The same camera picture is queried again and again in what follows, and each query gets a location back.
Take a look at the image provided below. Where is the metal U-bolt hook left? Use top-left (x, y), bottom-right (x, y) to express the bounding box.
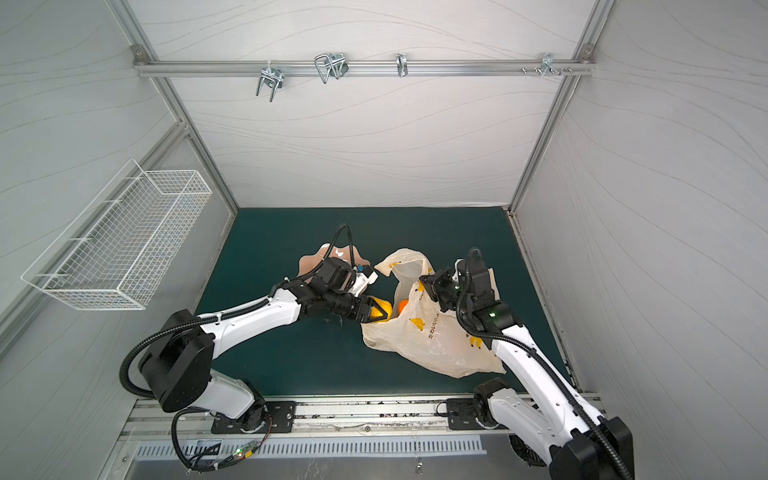
top-left (255, 65), bottom-right (284, 102)

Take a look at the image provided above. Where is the aluminium top crossbar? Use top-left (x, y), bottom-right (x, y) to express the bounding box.
top-left (134, 57), bottom-right (596, 78)

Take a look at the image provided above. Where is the white wire basket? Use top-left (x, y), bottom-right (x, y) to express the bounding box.
top-left (21, 159), bottom-right (212, 311)

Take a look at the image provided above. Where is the yellow toy pear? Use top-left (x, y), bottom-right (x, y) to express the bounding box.
top-left (368, 297), bottom-right (392, 322)

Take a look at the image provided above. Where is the metal U-bolt hook middle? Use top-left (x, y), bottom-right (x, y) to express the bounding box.
top-left (314, 52), bottom-right (349, 84)

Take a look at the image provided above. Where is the metal clamp hook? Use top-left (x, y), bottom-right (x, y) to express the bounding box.
top-left (395, 53), bottom-right (408, 78)

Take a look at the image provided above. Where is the metal u-bolt hook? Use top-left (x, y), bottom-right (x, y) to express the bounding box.
top-left (255, 65), bottom-right (284, 102)
top-left (314, 52), bottom-right (349, 84)

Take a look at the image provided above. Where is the cream banana-print plastic bag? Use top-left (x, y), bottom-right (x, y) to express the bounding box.
top-left (362, 248), bottom-right (505, 378)

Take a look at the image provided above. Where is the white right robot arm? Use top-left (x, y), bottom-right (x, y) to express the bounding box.
top-left (419, 248), bottom-right (635, 479)

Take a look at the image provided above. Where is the pink scalloped plastic bowl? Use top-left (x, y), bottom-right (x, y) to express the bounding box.
top-left (298, 243), bottom-right (370, 275)

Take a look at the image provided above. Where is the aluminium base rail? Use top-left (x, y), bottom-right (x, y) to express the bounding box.
top-left (119, 392), bottom-right (601, 442)

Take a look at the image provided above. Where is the metal bracket hook right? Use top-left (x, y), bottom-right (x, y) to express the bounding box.
top-left (520, 53), bottom-right (572, 77)

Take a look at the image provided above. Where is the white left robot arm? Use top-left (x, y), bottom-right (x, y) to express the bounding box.
top-left (120, 258), bottom-right (392, 433)

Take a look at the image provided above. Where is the black corrugated left cable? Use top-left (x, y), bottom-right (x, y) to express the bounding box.
top-left (118, 224), bottom-right (356, 473)

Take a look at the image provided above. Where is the white vented floor strip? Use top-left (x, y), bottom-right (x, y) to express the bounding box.
top-left (133, 434), bottom-right (487, 461)

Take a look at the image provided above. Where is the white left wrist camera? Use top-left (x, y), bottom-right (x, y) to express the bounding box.
top-left (349, 265), bottom-right (378, 297)

